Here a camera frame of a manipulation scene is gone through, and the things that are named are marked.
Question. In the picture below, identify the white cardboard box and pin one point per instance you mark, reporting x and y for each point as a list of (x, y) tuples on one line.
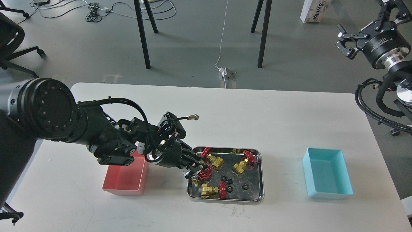
[(313, 10)]

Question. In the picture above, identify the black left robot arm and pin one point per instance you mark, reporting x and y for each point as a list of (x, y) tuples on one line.
[(111, 129)]

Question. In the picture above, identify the white power adapter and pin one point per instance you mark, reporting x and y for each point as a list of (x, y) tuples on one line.
[(226, 73)]

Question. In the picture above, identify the black office chair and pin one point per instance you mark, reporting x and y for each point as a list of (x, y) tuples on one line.
[(11, 37)]

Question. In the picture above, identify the blue plastic box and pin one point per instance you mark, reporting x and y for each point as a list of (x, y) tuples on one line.
[(326, 174)]

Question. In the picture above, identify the brass valve red handle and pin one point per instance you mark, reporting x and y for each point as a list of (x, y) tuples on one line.
[(205, 174)]

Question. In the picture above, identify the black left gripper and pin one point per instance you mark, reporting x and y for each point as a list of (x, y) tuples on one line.
[(181, 156)]

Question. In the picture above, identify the brass valve bottom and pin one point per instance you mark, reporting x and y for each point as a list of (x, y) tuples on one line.
[(207, 190)]

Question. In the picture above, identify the black table leg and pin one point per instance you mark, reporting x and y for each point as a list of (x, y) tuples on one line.
[(141, 28), (265, 27)]

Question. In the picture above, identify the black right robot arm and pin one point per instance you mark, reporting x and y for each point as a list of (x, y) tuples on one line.
[(394, 91)]

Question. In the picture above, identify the shiny metal tray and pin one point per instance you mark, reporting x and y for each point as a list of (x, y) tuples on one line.
[(230, 156)]

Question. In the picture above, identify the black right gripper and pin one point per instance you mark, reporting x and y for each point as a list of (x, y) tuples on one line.
[(379, 38)]

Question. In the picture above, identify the black table leg right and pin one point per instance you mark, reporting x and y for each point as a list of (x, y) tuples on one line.
[(265, 27)]

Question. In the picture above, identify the pink plastic box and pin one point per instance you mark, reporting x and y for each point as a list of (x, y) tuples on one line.
[(127, 180)]

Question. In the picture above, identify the brass valve top right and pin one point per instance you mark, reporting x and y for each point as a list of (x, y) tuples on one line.
[(247, 163)]

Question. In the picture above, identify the black table leg left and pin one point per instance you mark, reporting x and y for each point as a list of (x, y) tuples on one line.
[(141, 28)]

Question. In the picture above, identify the brass valve top middle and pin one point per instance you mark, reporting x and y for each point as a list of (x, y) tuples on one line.
[(216, 162)]

